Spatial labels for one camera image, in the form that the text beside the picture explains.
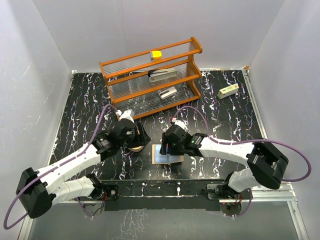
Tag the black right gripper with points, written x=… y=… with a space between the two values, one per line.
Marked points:
x=170 y=150

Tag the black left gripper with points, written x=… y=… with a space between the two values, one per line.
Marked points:
x=143 y=138

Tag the pink leather card holder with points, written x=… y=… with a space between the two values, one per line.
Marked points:
x=165 y=158

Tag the beige card box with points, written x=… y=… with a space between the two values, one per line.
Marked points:
x=136 y=141

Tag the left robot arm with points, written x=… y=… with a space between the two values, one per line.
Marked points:
x=38 y=190

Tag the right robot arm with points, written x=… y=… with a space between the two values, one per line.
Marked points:
x=265 y=164

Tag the small white stapler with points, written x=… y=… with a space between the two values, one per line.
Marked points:
x=167 y=93

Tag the orange wooden shelf rack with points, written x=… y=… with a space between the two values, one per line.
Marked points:
x=128 y=85

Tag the large grey black stapler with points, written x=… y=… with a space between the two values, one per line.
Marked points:
x=161 y=74

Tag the yellow grey tape dispenser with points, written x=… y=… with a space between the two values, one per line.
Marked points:
x=155 y=55

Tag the white staples box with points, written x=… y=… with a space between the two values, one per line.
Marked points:
x=228 y=91

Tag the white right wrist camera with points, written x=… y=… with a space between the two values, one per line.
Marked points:
x=178 y=123

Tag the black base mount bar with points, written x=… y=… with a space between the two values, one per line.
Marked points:
x=174 y=194

